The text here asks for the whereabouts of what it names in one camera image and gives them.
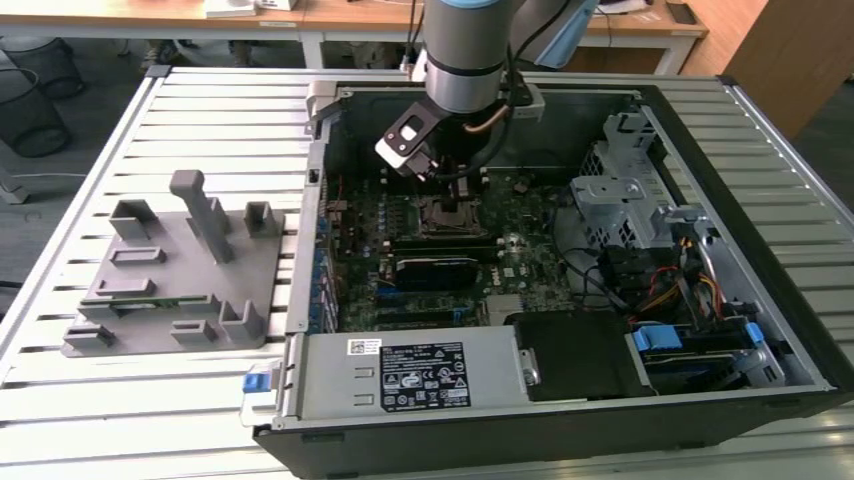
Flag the metal socket cover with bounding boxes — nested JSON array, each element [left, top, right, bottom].
[[418, 197, 485, 235]]

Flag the CPU socket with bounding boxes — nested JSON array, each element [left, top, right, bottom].
[[414, 195, 487, 237]]

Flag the green motherboard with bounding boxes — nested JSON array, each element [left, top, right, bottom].
[[319, 169, 575, 334]]

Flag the silver chipset heatsink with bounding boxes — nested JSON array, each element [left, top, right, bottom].
[[485, 294, 527, 321]]

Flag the wooden desk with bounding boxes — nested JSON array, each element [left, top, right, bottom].
[[0, 0, 710, 76]]

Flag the black plastic shroud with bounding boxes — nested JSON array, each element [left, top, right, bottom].
[[505, 310, 659, 404]]

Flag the blue disk carrier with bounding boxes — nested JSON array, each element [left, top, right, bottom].
[[630, 323, 686, 357]]

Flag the silver power supply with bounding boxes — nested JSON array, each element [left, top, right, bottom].
[[285, 327, 535, 420]]

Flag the grey parts rack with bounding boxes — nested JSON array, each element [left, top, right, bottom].
[[59, 169, 287, 359]]

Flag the white device box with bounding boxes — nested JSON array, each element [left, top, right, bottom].
[[203, 0, 259, 19]]

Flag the wooden cabinet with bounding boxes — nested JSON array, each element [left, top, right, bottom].
[[679, 0, 854, 141]]

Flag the black PC case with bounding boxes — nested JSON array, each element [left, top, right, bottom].
[[238, 74, 854, 480]]

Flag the black mesh waste bin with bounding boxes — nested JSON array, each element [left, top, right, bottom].
[[0, 67, 72, 159], [0, 37, 87, 100]]

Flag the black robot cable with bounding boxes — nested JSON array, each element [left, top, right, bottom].
[[463, 29, 529, 169]]

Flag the black and white wrist camera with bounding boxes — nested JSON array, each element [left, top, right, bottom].
[[373, 101, 446, 179]]

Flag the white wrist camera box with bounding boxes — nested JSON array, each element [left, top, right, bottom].
[[510, 84, 546, 121]]

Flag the yellow red power wires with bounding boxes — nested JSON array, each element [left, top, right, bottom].
[[633, 234, 729, 321]]

